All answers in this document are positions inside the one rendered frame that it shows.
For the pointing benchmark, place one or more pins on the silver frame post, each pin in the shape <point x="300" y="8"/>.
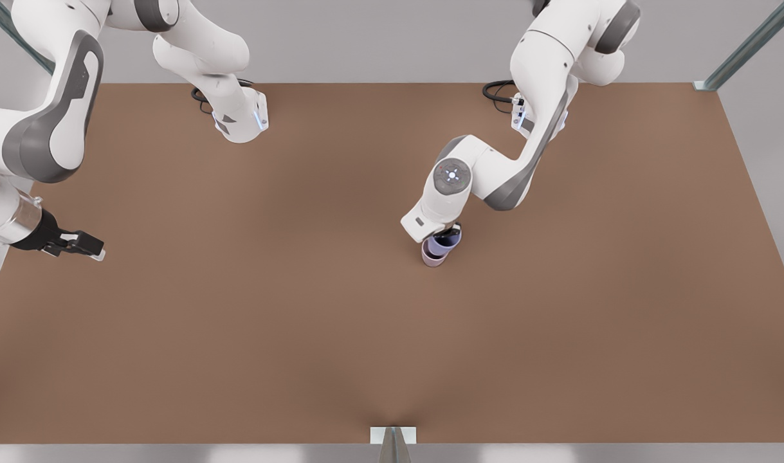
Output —
<point x="393" y="444"/>
<point x="18" y="35"/>
<point x="748" y="45"/>

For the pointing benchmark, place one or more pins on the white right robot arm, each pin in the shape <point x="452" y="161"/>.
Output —
<point x="51" y="122"/>

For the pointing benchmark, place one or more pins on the purple cup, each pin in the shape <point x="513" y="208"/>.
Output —
<point x="444" y="244"/>

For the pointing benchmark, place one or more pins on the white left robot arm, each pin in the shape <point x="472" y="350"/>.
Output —
<point x="539" y="71"/>

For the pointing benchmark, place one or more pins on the pink cup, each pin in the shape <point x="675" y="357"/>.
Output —
<point x="433" y="260"/>

